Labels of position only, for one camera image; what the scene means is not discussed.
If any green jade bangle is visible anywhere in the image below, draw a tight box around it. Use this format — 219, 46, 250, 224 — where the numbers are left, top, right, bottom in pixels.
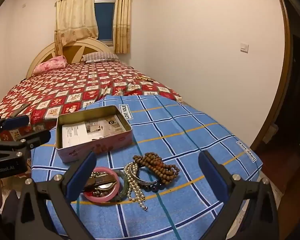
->
110, 169, 130, 202

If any red bear print bedsheet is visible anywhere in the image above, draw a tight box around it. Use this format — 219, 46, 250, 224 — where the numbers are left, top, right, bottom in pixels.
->
0, 61, 184, 143

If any pink bangle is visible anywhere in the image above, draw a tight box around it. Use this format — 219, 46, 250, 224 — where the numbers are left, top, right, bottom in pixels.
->
84, 166, 122, 203

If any brown strap wristwatch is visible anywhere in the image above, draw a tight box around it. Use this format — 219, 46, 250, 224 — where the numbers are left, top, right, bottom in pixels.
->
85, 172, 119, 193

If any pearl necklace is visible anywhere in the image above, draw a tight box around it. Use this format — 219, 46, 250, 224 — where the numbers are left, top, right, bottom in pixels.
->
123, 161, 149, 212

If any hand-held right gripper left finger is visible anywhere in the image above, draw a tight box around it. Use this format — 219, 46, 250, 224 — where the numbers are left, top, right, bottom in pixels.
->
15, 151, 98, 240

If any cream wooden headboard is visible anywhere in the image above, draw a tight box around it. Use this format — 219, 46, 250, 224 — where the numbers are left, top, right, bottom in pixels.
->
26, 37, 120, 79

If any wide beige floral curtain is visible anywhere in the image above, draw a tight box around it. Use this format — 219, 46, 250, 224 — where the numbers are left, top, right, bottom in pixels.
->
54, 0, 99, 55

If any pink tin box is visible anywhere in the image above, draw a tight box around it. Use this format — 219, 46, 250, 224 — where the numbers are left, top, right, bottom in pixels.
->
55, 105, 133, 164

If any pink pillow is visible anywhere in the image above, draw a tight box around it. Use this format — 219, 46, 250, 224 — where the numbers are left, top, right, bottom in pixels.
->
32, 55, 67, 75

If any silver bangle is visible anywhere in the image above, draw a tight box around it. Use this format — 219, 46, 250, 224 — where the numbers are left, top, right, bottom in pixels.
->
129, 164, 163, 184

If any striped pillow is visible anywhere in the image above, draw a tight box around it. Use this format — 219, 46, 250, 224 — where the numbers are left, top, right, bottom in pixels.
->
82, 52, 120, 64

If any blue plaid towel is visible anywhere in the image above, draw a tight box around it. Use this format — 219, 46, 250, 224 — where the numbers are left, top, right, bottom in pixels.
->
31, 94, 263, 240

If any brown wooden bead bracelet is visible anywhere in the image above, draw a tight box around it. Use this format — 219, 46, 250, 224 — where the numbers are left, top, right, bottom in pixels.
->
133, 152, 180, 184

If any window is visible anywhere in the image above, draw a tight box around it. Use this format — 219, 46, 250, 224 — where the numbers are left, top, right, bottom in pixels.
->
94, 0, 115, 47

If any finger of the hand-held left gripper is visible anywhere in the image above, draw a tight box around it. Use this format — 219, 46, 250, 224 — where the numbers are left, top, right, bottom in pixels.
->
0, 129, 52, 155
0, 115, 31, 137

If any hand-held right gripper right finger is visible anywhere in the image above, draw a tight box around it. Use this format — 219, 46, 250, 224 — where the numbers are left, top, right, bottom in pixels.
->
198, 151, 279, 240

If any narrow beige floral curtain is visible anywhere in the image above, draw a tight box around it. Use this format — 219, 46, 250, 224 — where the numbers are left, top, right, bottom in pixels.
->
114, 0, 132, 54

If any printed paper sheet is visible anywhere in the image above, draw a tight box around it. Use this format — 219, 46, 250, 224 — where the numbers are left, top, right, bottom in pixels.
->
62, 114, 127, 148

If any wooden door frame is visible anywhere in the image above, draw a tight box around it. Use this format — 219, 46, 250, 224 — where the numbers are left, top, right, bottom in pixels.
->
250, 0, 290, 153

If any dark blue bead bracelet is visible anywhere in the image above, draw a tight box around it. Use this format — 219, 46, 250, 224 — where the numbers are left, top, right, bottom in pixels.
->
137, 177, 165, 193

